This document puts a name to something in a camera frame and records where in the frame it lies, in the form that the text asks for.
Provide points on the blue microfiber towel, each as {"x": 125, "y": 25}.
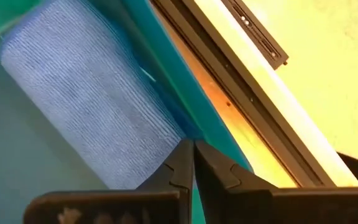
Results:
{"x": 89, "y": 93}

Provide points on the black aluminium table frame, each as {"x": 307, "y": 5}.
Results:
{"x": 247, "y": 102}

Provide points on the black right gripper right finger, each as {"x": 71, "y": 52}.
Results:
{"x": 228, "y": 193}

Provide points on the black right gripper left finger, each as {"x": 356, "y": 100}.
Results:
{"x": 179, "y": 174}

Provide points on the teal plastic bin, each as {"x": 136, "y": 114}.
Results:
{"x": 11, "y": 155}

